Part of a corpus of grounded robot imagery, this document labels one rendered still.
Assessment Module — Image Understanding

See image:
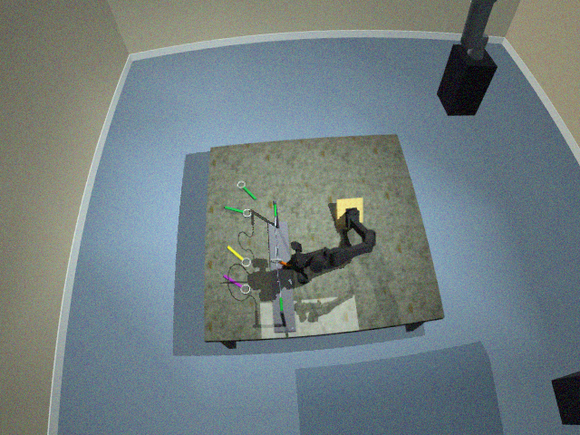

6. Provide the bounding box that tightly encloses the orange handle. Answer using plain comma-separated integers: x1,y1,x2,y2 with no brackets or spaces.
270,259,291,266

